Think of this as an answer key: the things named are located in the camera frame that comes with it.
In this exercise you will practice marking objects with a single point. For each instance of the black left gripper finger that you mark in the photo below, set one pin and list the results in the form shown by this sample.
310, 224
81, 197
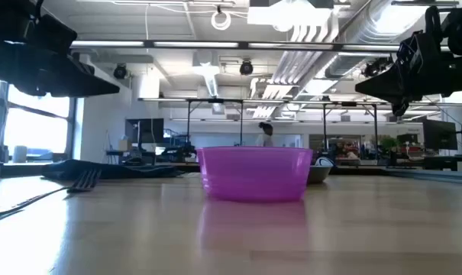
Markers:
43, 61
74, 85

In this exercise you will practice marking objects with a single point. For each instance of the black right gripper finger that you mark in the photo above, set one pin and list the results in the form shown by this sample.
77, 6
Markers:
387, 82
400, 103

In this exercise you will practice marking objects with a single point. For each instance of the black fork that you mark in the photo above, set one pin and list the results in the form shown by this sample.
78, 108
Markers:
83, 182

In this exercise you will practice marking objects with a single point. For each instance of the grey round plate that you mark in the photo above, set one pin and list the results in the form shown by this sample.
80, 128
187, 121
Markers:
319, 173

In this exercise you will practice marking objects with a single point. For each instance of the purple plastic bowl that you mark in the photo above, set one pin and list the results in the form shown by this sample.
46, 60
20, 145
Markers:
255, 173

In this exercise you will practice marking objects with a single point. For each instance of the black background robot arm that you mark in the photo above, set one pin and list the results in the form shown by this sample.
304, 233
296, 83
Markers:
181, 151

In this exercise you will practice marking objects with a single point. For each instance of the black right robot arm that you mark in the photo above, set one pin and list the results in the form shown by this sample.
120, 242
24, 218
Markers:
461, 30

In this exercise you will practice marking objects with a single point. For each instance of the green potted plant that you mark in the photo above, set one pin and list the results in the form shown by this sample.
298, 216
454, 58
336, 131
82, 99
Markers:
388, 143

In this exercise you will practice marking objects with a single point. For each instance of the black computer monitor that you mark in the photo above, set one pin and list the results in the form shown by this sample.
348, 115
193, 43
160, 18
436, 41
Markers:
144, 130
440, 134

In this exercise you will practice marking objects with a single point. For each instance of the cardboard box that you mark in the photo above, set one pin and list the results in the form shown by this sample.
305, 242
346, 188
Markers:
124, 144

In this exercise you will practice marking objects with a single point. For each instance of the blue mat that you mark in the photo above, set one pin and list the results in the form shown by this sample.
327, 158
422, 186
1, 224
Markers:
433, 175

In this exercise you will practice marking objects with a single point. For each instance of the white cylinder container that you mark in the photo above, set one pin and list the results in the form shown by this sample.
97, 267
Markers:
20, 154

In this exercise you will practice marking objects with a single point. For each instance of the dark blue cloth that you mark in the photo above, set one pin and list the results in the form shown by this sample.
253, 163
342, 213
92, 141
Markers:
112, 170

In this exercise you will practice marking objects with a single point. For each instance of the white and blue round object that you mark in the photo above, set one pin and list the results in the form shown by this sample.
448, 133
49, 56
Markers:
324, 161

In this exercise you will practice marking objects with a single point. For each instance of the white ceiling light fixture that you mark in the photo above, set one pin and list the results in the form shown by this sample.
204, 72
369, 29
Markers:
289, 15

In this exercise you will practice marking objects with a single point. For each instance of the person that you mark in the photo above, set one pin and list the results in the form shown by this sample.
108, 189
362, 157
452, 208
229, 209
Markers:
266, 135

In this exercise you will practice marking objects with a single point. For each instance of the black ceiling camera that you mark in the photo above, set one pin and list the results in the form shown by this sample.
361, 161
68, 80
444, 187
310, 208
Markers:
246, 67
375, 66
120, 71

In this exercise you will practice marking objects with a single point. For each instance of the black background frame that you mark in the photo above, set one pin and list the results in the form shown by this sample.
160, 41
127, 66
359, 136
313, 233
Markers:
349, 104
215, 101

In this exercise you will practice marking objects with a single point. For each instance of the black overhead frame bar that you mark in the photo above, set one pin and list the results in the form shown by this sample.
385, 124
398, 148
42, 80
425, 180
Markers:
215, 44

